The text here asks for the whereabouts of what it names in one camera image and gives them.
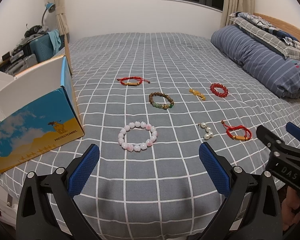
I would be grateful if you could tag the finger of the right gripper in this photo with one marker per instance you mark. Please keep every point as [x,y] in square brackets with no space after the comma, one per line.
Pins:
[269,139]
[293,130]

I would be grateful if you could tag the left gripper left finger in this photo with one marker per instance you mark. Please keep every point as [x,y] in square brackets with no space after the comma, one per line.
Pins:
[35,217]

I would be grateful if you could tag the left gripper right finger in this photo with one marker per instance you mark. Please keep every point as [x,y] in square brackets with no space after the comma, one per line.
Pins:
[251,208]

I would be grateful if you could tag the right hand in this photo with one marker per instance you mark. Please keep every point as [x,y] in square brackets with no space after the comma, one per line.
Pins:
[290,204]

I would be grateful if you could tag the blue striped pillow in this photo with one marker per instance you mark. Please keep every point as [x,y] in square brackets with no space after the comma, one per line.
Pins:
[279,75]

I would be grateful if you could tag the grey plaid pillow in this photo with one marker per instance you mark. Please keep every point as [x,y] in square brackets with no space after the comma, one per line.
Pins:
[267,39]

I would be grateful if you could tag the blue yellow cardboard box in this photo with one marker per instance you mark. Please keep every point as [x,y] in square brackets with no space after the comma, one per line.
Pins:
[38,112]

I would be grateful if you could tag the patterned folded blanket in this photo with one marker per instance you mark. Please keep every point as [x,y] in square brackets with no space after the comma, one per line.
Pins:
[268,27]

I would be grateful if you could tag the grey checked bed sheet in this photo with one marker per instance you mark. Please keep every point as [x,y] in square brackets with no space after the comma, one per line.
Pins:
[141,98]

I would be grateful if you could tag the grey suitcase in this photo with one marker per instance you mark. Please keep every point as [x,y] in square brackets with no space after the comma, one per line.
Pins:
[21,65]

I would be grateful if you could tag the teal suitcase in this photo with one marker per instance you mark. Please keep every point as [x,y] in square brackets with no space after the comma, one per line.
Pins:
[41,47]

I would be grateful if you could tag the stacked black items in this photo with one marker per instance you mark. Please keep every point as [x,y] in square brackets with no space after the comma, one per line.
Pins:
[13,56]

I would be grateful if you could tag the light blue cloth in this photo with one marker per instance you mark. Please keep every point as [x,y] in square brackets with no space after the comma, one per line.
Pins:
[55,40]

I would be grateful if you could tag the black headphones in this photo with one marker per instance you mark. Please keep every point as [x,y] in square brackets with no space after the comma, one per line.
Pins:
[33,30]

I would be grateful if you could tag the blue desk lamp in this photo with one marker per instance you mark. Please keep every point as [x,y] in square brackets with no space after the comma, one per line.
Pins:
[49,8]

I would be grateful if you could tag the beige left curtain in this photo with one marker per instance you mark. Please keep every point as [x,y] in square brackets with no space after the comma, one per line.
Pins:
[61,20]

